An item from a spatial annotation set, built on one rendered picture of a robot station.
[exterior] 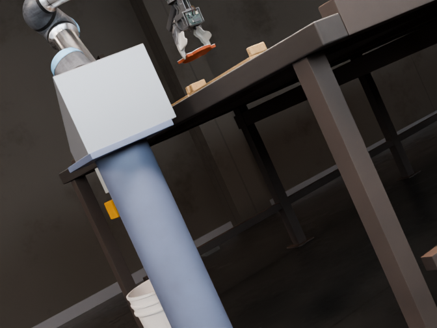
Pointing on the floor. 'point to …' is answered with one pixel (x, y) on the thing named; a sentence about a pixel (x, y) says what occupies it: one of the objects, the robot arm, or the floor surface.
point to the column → (158, 230)
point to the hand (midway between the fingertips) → (196, 53)
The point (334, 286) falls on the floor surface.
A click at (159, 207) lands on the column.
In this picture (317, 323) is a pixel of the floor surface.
